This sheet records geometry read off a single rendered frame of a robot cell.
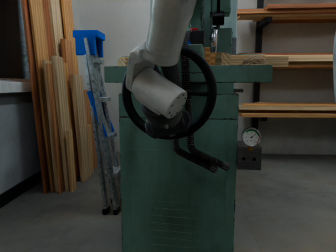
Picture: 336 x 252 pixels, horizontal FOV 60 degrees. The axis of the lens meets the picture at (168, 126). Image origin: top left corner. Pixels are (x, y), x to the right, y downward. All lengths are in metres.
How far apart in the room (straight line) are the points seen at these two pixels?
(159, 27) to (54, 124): 1.89
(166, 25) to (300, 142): 3.41
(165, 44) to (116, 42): 3.12
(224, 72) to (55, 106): 1.58
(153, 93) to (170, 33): 0.13
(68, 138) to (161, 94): 1.82
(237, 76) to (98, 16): 2.85
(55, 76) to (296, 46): 2.63
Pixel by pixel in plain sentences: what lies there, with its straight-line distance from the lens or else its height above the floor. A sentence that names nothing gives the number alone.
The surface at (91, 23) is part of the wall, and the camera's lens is 3.74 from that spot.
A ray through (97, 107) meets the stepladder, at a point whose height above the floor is 0.69.
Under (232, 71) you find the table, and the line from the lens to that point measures 1.05.
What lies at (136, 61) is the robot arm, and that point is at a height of 0.88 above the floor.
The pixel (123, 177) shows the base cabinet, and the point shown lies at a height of 0.47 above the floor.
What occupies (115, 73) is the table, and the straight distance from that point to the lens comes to 1.11.
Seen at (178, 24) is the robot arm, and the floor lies 0.93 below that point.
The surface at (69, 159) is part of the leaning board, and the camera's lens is 2.37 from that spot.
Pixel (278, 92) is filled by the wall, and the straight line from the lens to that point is 3.67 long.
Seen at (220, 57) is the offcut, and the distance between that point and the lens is 1.05.
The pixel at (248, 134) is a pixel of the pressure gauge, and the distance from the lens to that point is 1.00.
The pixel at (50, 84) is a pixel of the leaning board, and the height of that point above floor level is 0.83.
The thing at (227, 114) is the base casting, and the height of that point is 0.73.
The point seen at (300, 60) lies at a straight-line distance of 3.15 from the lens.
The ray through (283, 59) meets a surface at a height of 0.93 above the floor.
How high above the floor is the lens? 0.83
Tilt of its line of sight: 8 degrees down
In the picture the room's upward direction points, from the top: straight up
